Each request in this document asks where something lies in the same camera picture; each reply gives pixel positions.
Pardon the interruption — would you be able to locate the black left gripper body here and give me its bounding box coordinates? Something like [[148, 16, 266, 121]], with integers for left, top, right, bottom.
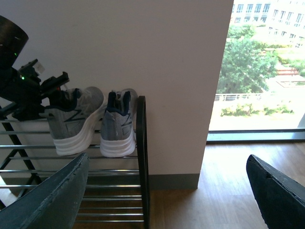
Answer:
[[0, 59, 69, 121]]

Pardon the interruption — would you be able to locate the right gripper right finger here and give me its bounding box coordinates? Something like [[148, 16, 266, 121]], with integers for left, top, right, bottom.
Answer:
[[246, 155, 305, 229]]

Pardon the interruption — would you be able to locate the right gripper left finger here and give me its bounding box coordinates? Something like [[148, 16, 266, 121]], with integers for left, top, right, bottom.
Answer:
[[0, 153, 89, 229]]

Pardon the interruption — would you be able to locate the grey knit sneaker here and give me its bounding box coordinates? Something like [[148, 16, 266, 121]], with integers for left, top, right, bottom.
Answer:
[[39, 86, 106, 156], [100, 89, 138, 158]]

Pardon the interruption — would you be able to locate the black metal shoe rack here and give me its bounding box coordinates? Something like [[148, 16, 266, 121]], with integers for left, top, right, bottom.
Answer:
[[0, 96, 150, 229]]

